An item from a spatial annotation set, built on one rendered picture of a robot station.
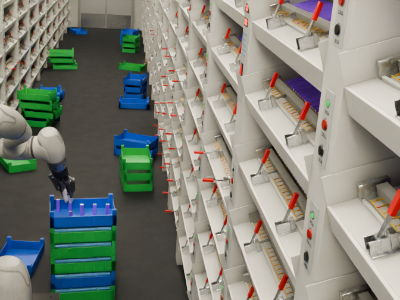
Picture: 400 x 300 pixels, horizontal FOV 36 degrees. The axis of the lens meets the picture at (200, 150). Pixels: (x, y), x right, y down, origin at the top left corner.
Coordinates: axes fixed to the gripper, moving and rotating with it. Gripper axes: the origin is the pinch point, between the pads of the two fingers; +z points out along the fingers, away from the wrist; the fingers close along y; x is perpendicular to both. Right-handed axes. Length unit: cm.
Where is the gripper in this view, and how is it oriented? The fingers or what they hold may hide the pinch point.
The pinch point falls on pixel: (68, 196)
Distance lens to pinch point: 300.7
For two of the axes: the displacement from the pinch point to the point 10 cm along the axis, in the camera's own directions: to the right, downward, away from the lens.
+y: 9.5, 1.6, -2.6
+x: 2.9, -6.7, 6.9
